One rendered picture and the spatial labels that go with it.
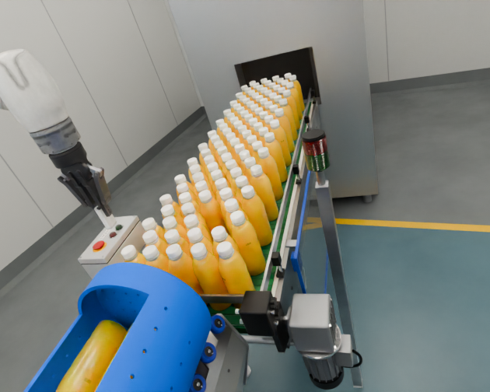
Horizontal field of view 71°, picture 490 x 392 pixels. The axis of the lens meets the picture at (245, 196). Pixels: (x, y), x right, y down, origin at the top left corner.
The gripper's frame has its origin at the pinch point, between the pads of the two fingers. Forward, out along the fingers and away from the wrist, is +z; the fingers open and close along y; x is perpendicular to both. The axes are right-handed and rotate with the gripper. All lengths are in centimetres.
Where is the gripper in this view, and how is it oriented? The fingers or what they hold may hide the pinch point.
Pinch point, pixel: (106, 215)
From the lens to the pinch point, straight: 96.3
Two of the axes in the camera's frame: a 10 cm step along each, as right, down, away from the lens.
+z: 2.7, 8.1, 5.2
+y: 9.3, -0.9, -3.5
